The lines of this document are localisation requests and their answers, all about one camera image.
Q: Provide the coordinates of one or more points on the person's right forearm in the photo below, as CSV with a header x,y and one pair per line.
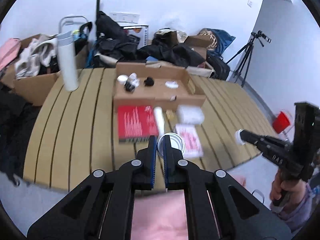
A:
x,y
297,212

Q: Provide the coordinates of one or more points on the white tube bottle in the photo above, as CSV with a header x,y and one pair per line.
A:
x,y
158,118

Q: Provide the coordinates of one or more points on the pink cloth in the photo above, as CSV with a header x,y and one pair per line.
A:
x,y
8,52

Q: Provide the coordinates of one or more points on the red bucket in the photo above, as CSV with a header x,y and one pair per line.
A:
x,y
281,122

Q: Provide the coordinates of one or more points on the dark cloth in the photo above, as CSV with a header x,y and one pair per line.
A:
x,y
15,130

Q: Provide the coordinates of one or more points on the wicker basket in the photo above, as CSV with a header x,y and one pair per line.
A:
x,y
208,38

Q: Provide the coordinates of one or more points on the small white round jar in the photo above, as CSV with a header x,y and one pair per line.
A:
x,y
122,79

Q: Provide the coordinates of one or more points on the small brown cardboard box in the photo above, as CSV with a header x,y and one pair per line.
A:
x,y
198,41

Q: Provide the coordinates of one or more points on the flat white dish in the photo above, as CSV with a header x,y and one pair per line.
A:
x,y
171,84

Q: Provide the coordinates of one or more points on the black and white small bottle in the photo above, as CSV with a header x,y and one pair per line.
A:
x,y
132,82

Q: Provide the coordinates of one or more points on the pink and white packet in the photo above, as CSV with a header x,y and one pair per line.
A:
x,y
190,140

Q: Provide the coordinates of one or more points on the black clothes pile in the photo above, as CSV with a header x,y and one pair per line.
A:
x,y
150,47

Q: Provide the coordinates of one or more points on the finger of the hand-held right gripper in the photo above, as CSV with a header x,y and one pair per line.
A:
x,y
253,138

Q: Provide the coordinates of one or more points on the silver metal frame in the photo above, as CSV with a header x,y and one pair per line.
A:
x,y
72,18

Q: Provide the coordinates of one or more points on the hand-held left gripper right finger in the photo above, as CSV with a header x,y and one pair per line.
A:
x,y
166,162

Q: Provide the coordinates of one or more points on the white and grey clothes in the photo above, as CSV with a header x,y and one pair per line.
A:
x,y
35,55

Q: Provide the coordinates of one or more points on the white and orange printed box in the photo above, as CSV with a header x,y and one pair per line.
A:
x,y
140,33

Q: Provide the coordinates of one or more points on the black camera tripod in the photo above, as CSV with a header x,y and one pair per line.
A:
x,y
246,55

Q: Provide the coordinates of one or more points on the pink pants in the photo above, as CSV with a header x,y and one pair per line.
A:
x,y
160,217

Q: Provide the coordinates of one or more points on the large cardboard box of clothes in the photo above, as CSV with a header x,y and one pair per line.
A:
x,y
32,87

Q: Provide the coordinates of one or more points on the small white round lid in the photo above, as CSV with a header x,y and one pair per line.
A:
x,y
239,137

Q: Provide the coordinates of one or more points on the white wall switch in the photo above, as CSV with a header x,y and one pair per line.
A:
x,y
249,3

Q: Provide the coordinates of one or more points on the red box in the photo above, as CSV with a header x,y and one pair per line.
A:
x,y
137,122

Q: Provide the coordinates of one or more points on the tiny black and white item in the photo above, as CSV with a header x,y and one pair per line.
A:
x,y
173,98

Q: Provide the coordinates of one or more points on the tall white thermos bottle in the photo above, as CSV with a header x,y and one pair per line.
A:
x,y
67,60

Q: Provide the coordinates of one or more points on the small black lump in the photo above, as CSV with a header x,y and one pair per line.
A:
x,y
149,81

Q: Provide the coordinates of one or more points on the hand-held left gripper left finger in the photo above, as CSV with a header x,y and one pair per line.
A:
x,y
152,162

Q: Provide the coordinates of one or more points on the person's right hand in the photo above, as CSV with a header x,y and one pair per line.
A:
x,y
287,183

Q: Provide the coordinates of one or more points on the blue cloth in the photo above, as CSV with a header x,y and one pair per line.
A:
x,y
225,40

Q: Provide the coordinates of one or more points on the metal tin can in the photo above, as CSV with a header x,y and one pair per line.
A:
x,y
176,143

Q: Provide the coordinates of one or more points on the white tissue pack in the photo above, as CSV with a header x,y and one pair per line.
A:
x,y
190,115

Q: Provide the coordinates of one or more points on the black suitcase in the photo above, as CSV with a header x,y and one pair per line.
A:
x,y
218,67

